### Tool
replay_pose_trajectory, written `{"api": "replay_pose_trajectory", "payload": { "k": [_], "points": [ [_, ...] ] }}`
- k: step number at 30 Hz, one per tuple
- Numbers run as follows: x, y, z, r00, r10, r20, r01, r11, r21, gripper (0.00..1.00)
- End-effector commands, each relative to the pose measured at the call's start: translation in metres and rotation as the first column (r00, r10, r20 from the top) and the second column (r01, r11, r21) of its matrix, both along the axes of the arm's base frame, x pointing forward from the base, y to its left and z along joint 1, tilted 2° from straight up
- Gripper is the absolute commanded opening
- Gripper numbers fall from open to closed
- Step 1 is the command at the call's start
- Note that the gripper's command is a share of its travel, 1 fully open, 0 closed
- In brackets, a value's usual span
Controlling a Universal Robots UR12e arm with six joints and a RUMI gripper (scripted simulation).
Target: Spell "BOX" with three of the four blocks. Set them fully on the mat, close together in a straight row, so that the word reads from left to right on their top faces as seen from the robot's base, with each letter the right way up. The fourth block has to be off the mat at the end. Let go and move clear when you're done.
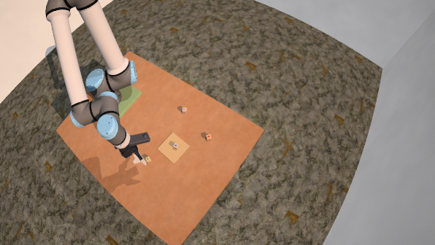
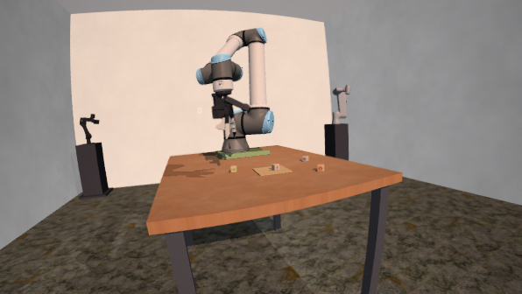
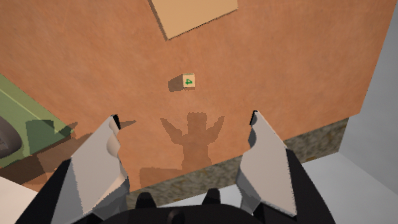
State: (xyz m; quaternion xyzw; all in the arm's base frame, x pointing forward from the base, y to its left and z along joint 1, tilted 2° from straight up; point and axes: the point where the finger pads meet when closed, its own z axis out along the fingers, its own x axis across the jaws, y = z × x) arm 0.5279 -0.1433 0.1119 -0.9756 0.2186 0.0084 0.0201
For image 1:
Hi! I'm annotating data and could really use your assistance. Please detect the tan flat mat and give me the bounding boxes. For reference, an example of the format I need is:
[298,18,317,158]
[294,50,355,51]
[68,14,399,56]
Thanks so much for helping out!
[158,132,190,164]

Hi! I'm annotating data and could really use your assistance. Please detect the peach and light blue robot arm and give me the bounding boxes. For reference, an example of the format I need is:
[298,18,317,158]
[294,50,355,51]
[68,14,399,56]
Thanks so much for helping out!
[45,0,150,149]

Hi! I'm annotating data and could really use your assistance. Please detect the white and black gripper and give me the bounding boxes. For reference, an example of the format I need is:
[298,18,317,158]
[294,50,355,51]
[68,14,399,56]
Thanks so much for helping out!
[119,145,147,165]

